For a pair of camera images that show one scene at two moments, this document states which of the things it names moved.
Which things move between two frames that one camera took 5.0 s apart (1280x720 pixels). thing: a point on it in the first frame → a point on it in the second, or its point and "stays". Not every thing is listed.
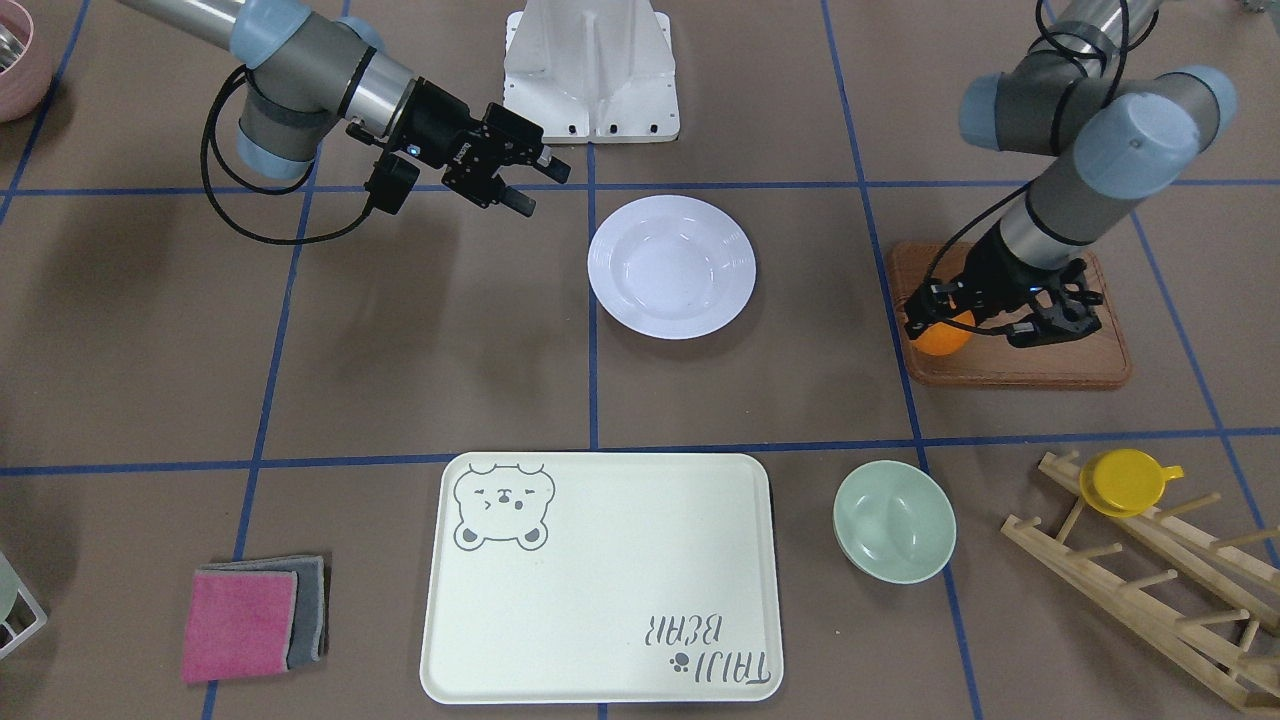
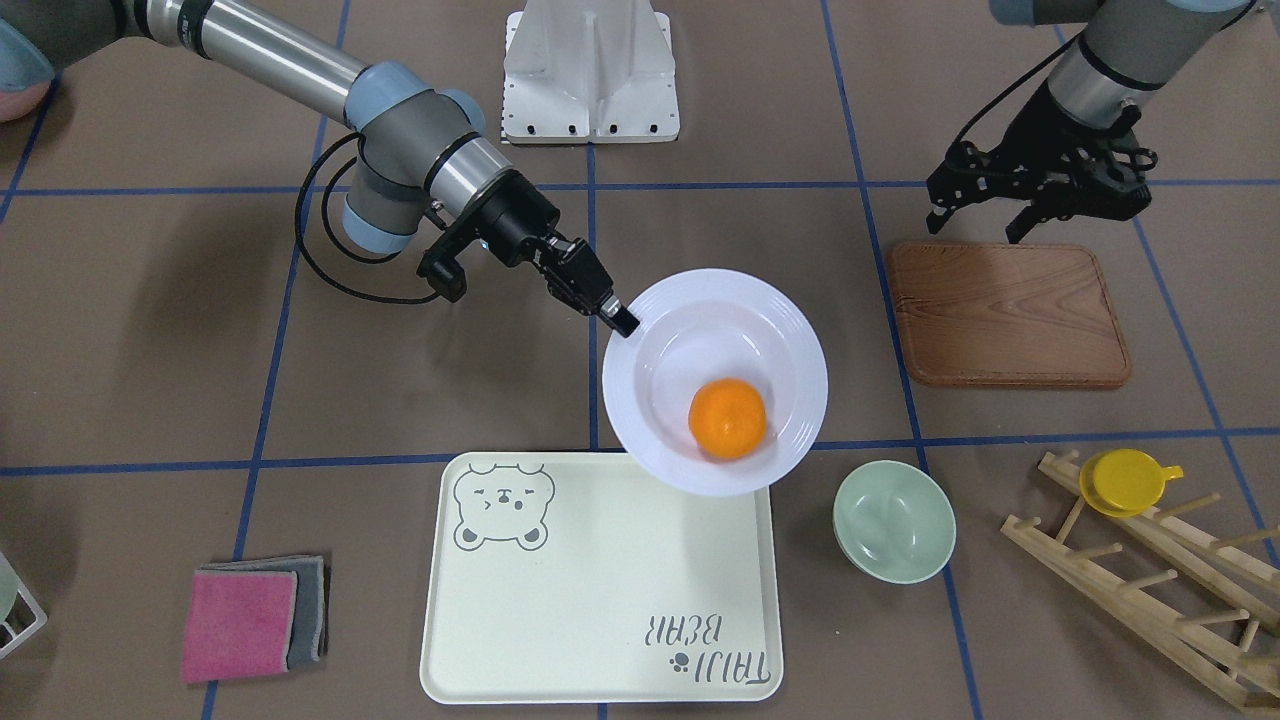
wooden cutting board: [1097, 359] stays
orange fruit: [942, 339] → [727, 417]
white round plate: [671, 266] → [705, 325]
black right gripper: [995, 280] → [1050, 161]
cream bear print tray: [603, 578] stays
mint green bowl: [893, 521] stays
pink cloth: [240, 623] stays
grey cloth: [308, 627] stays
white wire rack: [39, 615] stays
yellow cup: [1124, 482] stays
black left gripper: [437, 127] → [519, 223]
